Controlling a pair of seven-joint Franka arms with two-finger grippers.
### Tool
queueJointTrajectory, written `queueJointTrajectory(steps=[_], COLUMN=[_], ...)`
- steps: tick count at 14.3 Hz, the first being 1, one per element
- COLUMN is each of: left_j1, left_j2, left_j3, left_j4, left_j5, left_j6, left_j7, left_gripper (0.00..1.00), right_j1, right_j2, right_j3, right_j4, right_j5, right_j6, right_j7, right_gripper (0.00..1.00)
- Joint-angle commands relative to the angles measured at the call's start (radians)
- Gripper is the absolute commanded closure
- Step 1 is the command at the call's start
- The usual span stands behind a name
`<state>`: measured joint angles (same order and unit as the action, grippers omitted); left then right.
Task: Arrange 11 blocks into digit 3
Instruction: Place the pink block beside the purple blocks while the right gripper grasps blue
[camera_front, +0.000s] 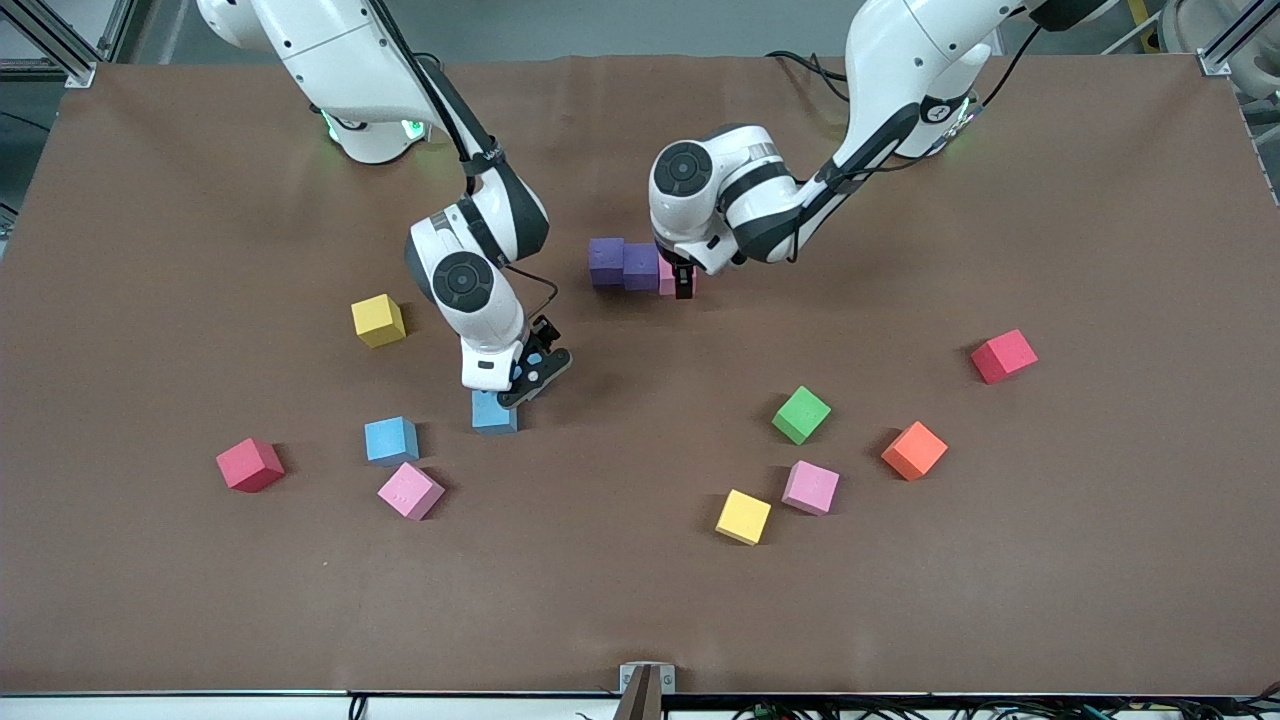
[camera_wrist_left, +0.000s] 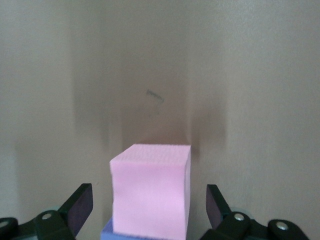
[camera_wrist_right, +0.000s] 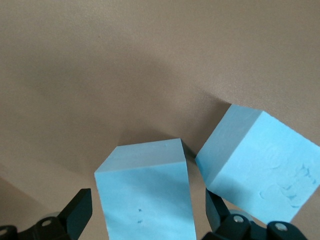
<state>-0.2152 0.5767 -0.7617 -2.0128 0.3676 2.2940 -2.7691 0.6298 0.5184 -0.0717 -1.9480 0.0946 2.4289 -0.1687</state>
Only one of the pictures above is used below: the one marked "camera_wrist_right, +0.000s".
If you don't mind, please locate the blue foam cube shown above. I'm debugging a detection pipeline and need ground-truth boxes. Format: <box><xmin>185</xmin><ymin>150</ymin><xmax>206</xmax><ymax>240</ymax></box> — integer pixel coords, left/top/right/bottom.
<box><xmin>94</xmin><ymin>138</ymin><xmax>198</xmax><ymax>240</ymax></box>
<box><xmin>194</xmin><ymin>103</ymin><xmax>320</xmax><ymax>224</ymax></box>

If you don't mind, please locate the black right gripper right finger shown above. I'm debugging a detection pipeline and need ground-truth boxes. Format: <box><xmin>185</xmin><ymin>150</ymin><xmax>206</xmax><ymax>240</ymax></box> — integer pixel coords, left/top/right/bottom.
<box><xmin>201</xmin><ymin>187</ymin><xmax>311</xmax><ymax>240</ymax></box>

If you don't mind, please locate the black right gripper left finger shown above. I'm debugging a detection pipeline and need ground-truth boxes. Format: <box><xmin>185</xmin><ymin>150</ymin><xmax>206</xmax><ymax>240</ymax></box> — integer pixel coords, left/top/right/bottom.
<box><xmin>0</xmin><ymin>187</ymin><xmax>93</xmax><ymax>240</ymax></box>

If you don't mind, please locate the brown table mat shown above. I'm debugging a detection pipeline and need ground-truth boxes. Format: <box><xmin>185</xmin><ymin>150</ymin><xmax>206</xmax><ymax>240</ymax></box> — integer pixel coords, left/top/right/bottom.
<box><xmin>0</xmin><ymin>0</ymin><xmax>320</xmax><ymax>240</ymax></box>

